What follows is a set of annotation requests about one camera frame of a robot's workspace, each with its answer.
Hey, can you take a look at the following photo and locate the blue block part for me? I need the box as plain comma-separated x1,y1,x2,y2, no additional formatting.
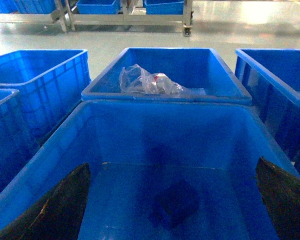
150,179,200,230

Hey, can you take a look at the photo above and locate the blue bin with red bags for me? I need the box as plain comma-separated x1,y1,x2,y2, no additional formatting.
235,48,300,174

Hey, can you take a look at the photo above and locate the blue bin with plastic bag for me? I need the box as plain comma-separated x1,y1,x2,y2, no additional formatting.
81,47,252,106

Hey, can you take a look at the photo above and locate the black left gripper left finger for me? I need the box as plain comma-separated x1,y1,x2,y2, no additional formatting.
0,163,91,240

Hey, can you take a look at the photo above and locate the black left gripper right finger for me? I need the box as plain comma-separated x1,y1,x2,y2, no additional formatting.
256,156,300,240

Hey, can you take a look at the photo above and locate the empty blue target bin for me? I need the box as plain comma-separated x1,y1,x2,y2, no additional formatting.
0,100,298,240

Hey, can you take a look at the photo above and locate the clear plastic bag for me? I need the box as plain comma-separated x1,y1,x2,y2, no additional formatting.
119,64,191,95

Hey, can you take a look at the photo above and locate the blue bin far left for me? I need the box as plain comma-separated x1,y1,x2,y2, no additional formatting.
0,49,91,143

